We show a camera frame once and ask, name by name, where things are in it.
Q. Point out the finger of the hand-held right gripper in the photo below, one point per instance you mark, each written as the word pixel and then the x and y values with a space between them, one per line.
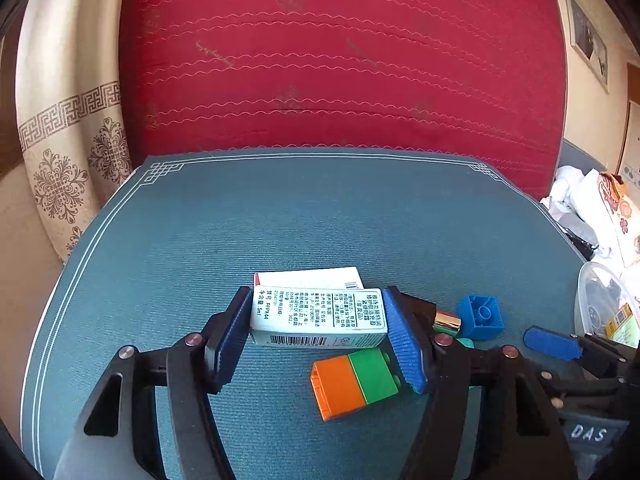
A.
pixel 552 342

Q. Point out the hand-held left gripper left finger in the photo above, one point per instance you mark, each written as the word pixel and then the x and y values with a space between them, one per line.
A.
pixel 231 345

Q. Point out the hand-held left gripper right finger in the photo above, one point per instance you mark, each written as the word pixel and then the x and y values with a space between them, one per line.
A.
pixel 405 345

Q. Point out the orange and green toy block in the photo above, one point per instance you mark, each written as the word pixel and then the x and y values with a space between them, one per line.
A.
pixel 350 382

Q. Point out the clear plastic container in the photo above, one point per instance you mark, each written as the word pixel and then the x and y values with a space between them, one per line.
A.
pixel 600 290

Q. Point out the pale green small box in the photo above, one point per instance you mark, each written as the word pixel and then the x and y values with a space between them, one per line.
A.
pixel 315 317

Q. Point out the white box with red stripe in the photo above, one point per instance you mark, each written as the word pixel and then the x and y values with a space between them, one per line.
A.
pixel 305 278

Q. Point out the teal cloth-covered desktop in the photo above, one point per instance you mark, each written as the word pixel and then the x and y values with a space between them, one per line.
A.
pixel 300 220

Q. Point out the small teal object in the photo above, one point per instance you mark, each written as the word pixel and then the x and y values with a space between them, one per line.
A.
pixel 466 344

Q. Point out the blue toy block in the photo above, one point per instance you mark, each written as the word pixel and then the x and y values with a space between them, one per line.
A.
pixel 480 317

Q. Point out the wooden wardrobe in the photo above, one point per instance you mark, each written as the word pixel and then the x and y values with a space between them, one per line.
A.
pixel 631 125

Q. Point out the beige patterned curtain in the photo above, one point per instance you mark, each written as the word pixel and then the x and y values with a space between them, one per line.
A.
pixel 70 160

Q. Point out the red stitched quilt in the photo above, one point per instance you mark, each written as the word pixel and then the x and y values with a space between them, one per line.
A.
pixel 340 60

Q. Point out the framed wall picture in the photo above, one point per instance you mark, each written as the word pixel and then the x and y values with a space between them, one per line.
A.
pixel 587 40

